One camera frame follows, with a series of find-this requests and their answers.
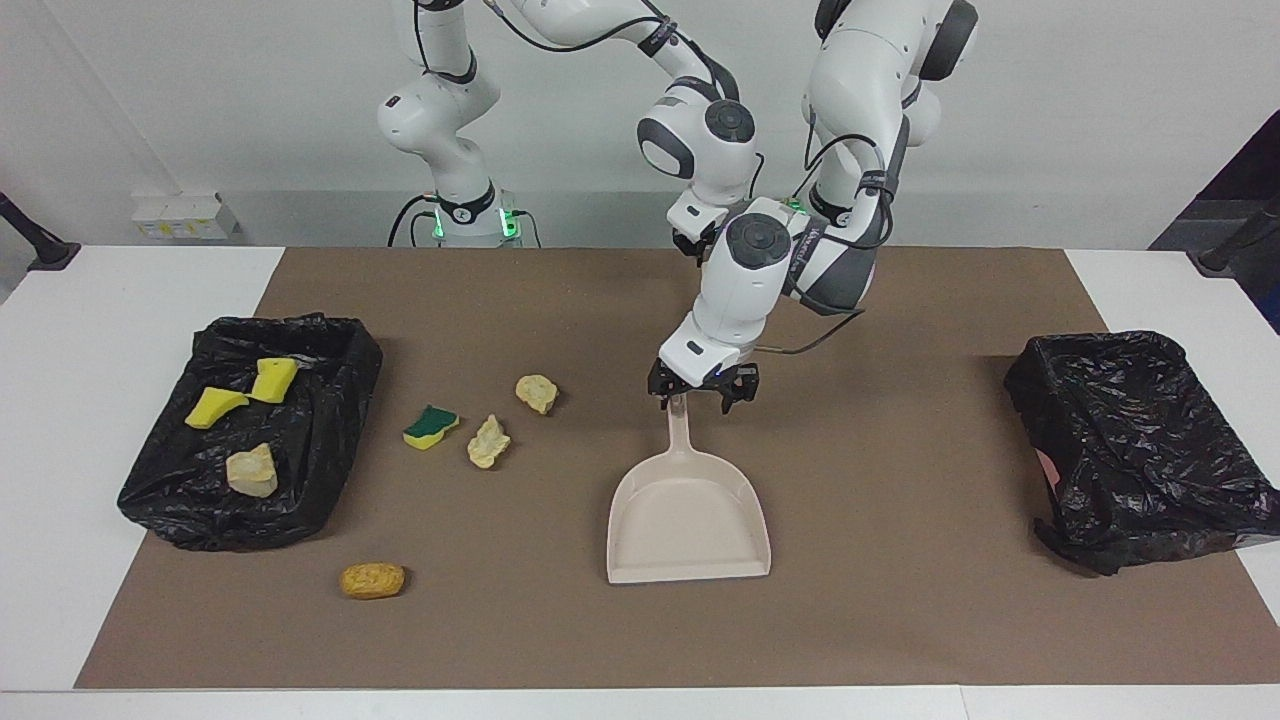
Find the golden brown foam chunk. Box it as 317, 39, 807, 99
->
339, 562, 408, 601

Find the black trash bag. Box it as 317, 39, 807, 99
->
117, 314, 384, 553
1004, 331, 1280, 577

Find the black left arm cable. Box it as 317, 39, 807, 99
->
750, 95, 916, 357

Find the brown paper table mat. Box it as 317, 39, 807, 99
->
75, 247, 1280, 691

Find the black stand leg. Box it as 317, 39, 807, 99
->
0, 190, 81, 272
1195, 195, 1280, 277

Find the dark fabric panel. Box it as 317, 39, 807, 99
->
1148, 108, 1280, 251

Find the orange crusted cream foam chunk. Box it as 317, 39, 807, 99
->
225, 443, 280, 499

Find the black right arm base cable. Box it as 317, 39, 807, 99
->
387, 193, 442, 248

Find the yellow green sponge piece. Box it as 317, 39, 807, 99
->
402, 404, 462, 451
249, 357, 300, 405
184, 387, 250, 430

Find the white wall socket box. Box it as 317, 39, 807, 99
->
132, 192, 241, 241

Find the beige plastic dustpan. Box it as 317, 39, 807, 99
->
606, 392, 773, 585

